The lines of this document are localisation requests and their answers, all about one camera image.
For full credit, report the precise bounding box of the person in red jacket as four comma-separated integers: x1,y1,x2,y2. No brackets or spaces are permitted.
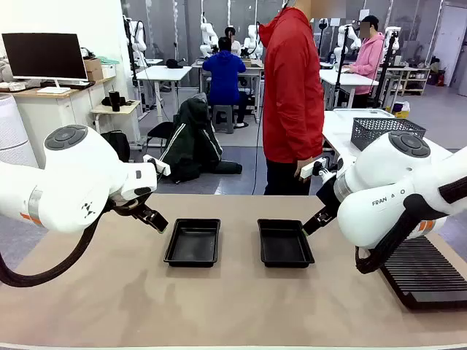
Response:
258,0,326,196

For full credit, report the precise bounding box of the person's right hand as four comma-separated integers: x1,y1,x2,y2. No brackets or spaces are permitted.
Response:
294,157,315,180

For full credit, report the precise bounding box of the brown cardboard box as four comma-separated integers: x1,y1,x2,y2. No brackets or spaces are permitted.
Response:
82,57,104,82

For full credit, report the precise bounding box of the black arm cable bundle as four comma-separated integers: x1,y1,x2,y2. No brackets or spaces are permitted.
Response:
0,202,114,289
355,174,467,275

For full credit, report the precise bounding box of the grey plastic mesh basket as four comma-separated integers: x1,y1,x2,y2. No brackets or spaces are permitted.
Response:
352,117,427,152

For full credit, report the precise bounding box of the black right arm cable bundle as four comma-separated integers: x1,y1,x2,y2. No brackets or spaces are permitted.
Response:
355,174,467,275

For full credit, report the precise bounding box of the white cylindrical air purifier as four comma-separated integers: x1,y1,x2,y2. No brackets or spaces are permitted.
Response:
0,93,39,169

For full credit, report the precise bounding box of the red-sleeved right forearm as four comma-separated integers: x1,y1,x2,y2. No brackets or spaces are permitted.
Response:
298,109,326,163

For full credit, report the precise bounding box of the black computer monitor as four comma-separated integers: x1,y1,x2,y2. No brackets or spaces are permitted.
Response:
1,32,88,95

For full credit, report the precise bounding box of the grey plastic stool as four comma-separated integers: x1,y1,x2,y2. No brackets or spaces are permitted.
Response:
211,104,236,135

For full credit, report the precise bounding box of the white shallow tray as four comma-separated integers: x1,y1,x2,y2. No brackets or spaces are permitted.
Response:
333,107,395,120

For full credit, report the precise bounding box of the black metal chair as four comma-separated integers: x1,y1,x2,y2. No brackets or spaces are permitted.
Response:
145,121,175,154

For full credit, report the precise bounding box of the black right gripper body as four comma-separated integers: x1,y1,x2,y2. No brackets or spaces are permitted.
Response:
315,170,346,217

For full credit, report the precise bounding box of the black keyboard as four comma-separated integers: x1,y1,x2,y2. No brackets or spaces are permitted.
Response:
39,80,96,90

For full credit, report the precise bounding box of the white workbench desk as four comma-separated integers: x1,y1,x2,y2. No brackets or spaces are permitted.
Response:
191,58,266,124

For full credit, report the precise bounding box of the black plastic ESD tray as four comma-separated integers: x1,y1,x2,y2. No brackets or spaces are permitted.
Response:
163,218,222,268
257,218,315,269

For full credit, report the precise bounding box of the white rounded side table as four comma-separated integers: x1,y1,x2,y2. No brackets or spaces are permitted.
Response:
323,109,455,163

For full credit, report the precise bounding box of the black tripod stand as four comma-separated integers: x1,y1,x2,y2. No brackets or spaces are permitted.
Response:
334,24,352,109

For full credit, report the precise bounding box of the black slotted board rack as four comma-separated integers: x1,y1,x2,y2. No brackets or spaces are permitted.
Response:
379,235,467,311

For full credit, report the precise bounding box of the person in pink hoodie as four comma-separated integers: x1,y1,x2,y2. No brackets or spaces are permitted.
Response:
346,15,386,109

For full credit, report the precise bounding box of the seated person with black hair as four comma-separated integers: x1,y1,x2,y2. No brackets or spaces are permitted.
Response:
223,26,242,55

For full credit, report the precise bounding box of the white cabinet with wooden top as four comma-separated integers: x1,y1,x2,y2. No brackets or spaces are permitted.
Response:
10,77,117,168

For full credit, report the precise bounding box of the person in blue hoodie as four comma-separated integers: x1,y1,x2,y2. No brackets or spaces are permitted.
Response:
201,36,250,129

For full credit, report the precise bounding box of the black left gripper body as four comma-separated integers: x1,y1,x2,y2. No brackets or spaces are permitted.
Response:
108,192,153,219

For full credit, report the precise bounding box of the small wooden-top rolling table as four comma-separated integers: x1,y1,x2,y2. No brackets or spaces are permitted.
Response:
90,100,145,152

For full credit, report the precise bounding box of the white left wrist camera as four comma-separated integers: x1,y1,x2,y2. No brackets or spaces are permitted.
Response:
142,154,171,177

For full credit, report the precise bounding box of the black hanging cord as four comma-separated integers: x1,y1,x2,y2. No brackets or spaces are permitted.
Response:
251,120,266,196

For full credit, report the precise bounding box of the long white table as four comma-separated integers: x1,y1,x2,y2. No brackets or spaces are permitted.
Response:
319,68,380,110

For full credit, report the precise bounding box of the white desk with black bag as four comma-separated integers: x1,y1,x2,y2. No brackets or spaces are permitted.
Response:
135,65,193,112

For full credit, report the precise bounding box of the black tumbler with straw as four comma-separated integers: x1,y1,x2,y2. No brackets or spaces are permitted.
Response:
108,85,122,112

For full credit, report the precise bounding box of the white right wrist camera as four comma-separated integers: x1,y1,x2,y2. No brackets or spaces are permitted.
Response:
298,157,328,180

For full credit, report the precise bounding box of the dark green striped jacket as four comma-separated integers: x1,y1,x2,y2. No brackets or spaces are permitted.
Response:
157,93,244,185

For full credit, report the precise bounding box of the black left arm cable bundle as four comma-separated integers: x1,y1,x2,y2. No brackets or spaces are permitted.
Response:
0,202,114,289

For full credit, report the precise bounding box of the black backpack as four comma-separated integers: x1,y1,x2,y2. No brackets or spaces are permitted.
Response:
100,130,131,164

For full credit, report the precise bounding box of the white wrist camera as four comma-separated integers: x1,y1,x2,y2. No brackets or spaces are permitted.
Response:
298,157,328,180
142,154,171,177

